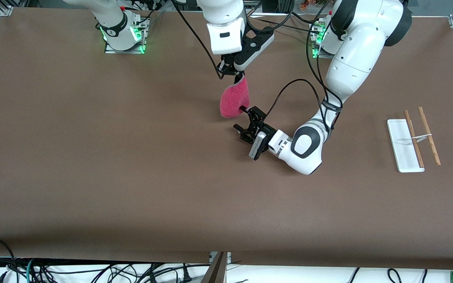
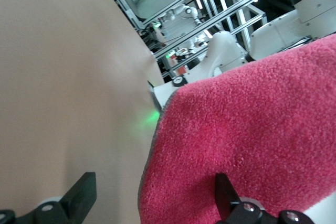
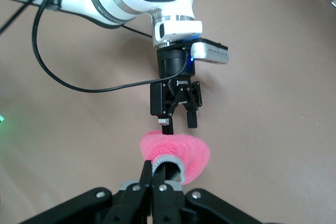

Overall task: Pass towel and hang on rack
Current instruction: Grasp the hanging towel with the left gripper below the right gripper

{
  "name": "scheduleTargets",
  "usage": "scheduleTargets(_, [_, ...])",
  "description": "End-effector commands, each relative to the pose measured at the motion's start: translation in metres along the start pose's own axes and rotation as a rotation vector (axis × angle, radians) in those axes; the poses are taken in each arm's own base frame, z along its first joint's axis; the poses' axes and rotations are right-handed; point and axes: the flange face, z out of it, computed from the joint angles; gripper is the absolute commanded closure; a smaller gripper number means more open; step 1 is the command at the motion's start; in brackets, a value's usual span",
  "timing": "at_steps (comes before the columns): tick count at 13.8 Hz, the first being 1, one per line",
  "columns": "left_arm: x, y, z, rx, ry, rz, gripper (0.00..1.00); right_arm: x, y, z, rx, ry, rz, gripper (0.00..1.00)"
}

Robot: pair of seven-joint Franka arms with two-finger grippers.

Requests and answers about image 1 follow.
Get pink towel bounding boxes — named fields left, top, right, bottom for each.
left=219, top=75, right=250, bottom=119

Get white rack with wooden bars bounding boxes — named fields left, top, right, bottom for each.
left=387, top=107, right=442, bottom=173

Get orange background items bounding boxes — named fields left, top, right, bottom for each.
left=299, top=0, right=329, bottom=10

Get brown table cover sheet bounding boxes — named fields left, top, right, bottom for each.
left=0, top=8, right=453, bottom=271

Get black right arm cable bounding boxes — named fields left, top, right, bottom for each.
left=173, top=0, right=227, bottom=79

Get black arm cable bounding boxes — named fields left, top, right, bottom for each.
left=173, top=0, right=227, bottom=79
left=267, top=0, right=345, bottom=132

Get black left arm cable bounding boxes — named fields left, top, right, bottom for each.
left=267, top=0, right=345, bottom=132

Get long black table cable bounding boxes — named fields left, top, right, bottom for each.
left=268, top=18, right=321, bottom=35

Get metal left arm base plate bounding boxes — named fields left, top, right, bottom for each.
left=311, top=20, right=334, bottom=59

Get black base cable bundle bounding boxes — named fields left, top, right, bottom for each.
left=126, top=0, right=164, bottom=28

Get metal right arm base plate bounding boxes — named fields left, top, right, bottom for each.
left=105, top=16, right=147, bottom=54

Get white metal bracket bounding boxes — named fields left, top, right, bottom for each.
left=210, top=252, right=232, bottom=265

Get wooden post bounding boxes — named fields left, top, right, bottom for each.
left=201, top=252, right=228, bottom=283

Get black floor cable with plug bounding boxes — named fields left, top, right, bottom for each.
left=144, top=263, right=211, bottom=283

